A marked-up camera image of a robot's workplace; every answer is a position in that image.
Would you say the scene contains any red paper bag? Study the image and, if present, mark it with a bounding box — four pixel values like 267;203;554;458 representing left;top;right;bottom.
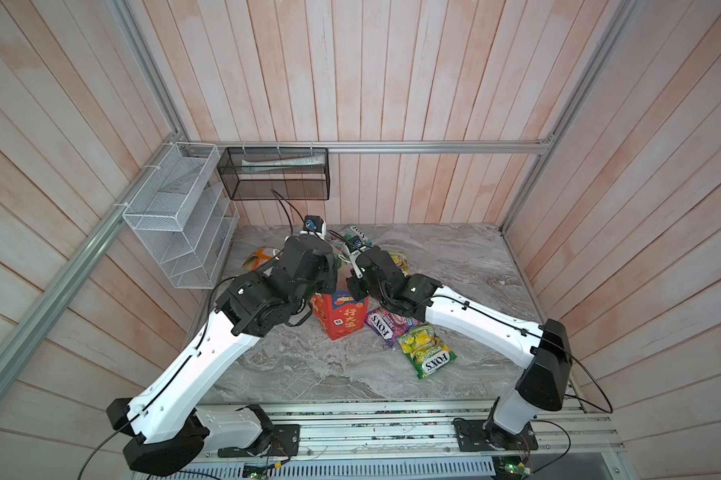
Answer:
310;289;369;340

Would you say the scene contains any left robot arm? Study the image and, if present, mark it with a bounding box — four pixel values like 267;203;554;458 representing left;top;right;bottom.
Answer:
106;231;338;476

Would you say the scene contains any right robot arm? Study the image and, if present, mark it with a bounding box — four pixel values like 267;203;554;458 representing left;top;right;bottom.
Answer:
344;246;573;435

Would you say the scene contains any purple berry candy bag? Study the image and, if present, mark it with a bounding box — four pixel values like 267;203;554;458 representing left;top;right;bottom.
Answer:
365;307;421;348

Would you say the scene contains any green spring tea candy bag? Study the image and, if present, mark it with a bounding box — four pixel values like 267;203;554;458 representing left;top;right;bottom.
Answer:
390;252;411;275

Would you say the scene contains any teal mint candy bag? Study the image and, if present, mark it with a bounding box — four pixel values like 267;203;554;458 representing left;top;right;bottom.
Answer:
342;224;371;244

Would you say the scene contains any green lemon candy bag front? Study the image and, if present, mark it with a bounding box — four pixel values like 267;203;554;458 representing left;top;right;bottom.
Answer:
397;324;458;379

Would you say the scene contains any orange candy bag back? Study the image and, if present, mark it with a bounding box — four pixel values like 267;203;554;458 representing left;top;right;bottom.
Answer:
242;247;280;271

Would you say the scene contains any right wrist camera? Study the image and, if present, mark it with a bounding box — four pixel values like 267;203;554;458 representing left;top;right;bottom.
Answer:
342;232;372;254

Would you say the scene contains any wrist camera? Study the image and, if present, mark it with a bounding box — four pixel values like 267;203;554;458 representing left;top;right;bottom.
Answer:
302;215;326;239
342;232;372;254

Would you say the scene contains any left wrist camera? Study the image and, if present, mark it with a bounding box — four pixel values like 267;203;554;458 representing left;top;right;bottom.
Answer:
302;215;326;239

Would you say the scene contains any black mesh wall basket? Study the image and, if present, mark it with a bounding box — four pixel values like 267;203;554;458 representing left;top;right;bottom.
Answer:
216;147;330;201

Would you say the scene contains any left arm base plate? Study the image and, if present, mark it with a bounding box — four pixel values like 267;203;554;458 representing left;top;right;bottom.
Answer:
218;423;300;459

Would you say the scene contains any aluminium frame rail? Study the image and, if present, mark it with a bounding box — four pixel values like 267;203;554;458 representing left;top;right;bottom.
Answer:
188;140;552;155

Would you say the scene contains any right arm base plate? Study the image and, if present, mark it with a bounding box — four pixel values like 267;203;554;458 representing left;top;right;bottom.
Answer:
453;418;539;453

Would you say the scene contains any white wire mesh shelf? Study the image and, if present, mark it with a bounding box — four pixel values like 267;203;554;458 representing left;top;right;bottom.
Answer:
124;142;240;290

